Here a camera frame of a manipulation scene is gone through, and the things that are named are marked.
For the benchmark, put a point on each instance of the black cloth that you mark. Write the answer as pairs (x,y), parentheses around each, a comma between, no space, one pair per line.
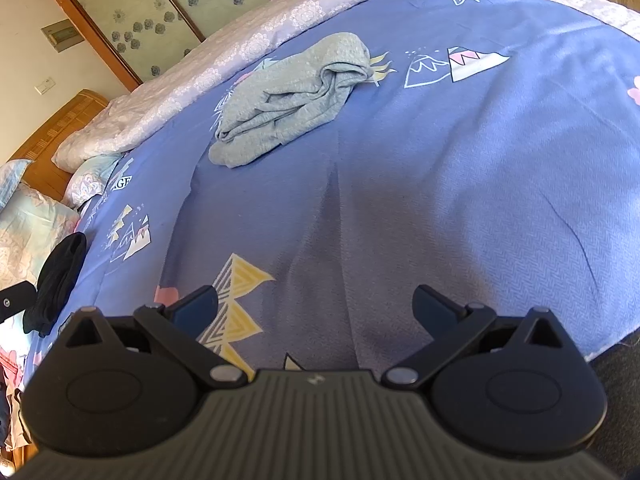
(57,275)

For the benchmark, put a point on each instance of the small pink floral pillow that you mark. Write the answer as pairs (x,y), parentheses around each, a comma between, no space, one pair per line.
(92,180)

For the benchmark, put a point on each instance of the person's dark clothing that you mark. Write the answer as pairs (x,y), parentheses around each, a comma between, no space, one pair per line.
(620,410)

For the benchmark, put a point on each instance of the grey pants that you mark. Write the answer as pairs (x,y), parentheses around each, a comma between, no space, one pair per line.
(290,95)

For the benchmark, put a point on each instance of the wooden wardrobe with glass doors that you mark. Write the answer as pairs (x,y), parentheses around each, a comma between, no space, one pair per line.
(150,10)

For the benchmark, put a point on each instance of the wooden headboard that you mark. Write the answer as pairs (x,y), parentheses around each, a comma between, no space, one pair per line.
(55,135)

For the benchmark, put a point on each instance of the blue printed bed sheet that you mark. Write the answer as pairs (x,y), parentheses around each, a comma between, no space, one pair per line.
(450,160)

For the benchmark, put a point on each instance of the light blue pillow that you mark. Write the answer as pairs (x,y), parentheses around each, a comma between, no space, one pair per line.
(12,180)

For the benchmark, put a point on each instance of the wooden bed frame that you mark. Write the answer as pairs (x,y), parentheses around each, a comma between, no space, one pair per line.
(15,460)

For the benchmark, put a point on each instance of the white floral quilt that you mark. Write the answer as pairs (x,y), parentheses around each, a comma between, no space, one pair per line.
(225,60)

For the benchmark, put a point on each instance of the large pale floral pillow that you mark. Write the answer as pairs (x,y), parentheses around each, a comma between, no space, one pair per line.
(30,240)

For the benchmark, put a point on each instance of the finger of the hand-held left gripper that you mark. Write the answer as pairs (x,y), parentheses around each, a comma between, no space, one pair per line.
(17,300)

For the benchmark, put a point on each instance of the grey wall panel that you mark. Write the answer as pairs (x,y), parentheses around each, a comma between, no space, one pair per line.
(62,36)

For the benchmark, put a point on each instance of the white wall switch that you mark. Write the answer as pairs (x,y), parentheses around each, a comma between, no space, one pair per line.
(45,86)

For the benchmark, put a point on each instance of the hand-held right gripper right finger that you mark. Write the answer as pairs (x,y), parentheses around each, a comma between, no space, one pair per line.
(434,312)

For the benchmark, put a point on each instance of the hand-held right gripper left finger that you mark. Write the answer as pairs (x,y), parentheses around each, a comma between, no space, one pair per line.
(194,310)

